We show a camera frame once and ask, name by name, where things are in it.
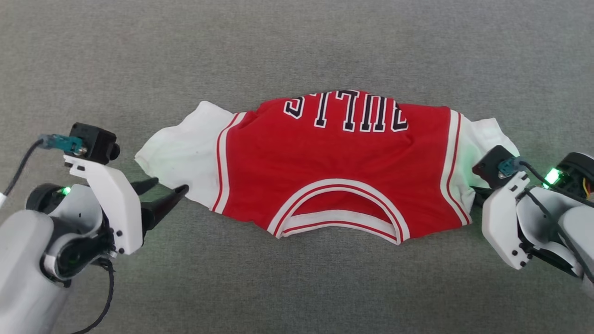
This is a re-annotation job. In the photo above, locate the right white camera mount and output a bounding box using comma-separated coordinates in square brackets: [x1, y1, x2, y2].
[481, 172, 535, 270]

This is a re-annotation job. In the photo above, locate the right teal cable connector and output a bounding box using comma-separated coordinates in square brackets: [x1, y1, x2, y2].
[498, 157, 523, 178]

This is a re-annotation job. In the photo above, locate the red white basketball jersey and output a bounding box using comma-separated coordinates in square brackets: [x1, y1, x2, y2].
[135, 90, 520, 245]

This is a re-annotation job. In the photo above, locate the left black camera cable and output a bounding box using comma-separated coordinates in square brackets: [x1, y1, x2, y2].
[0, 139, 45, 208]

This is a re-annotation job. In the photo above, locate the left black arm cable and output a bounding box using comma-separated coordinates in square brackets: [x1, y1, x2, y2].
[69, 257, 116, 334]

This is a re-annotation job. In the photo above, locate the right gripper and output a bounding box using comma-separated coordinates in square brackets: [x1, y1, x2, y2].
[471, 152, 594, 279]

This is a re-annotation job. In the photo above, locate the left teal cable connector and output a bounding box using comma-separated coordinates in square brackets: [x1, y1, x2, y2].
[39, 133, 87, 156]

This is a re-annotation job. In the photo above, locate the teal cable connector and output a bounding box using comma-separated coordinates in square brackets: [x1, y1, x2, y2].
[498, 157, 523, 178]
[39, 133, 87, 156]

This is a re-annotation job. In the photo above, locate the black camera cable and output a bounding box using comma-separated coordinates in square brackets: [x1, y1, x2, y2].
[0, 139, 45, 208]
[519, 159, 594, 206]

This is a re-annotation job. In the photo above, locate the grey fabric sofa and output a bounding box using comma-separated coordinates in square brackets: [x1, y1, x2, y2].
[0, 0, 594, 334]

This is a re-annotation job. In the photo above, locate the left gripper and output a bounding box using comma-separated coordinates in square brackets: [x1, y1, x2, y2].
[26, 177, 190, 283]

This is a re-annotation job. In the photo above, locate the right black camera cable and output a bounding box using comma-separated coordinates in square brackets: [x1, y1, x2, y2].
[519, 159, 594, 206]

